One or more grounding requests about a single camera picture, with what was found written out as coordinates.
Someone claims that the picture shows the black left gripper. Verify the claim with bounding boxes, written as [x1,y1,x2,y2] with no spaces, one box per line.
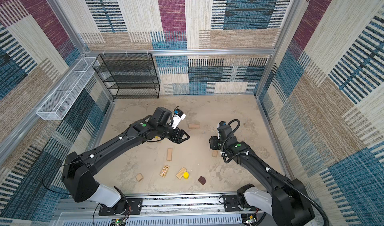
[157,123,191,144]

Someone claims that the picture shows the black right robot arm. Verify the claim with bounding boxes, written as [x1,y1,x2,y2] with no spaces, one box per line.
[209,121,315,226]

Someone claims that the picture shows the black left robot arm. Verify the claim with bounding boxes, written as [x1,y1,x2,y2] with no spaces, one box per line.
[62,107,190,215]

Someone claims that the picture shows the light wood block near cylinder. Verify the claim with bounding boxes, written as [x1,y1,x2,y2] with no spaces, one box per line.
[176,167,187,180]

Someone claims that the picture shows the dark brown square block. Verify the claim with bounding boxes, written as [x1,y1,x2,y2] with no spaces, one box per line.
[198,176,207,186]

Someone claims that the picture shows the patterned wood block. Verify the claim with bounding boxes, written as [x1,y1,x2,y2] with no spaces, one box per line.
[160,165,170,178]

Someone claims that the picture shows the small square wood block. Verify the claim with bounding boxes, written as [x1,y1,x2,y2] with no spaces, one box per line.
[136,173,144,182]

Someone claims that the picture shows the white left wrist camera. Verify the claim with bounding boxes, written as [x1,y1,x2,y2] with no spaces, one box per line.
[172,108,186,129]

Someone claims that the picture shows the black corrugated cable conduit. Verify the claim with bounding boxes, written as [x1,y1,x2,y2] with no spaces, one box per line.
[221,119,331,226]

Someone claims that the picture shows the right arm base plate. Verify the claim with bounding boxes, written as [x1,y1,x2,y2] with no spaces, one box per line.
[218,194,264,213]

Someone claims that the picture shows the aluminium front rail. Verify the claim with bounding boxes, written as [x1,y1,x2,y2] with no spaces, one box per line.
[50,192,276,226]

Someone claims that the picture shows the black wire shelf rack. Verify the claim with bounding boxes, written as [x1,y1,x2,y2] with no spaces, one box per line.
[93,53,160,100]

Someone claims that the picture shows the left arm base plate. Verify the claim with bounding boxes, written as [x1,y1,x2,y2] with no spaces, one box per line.
[98,198,143,216]

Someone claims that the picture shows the white wire mesh basket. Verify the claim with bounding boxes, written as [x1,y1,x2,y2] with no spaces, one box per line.
[37,57,96,121]

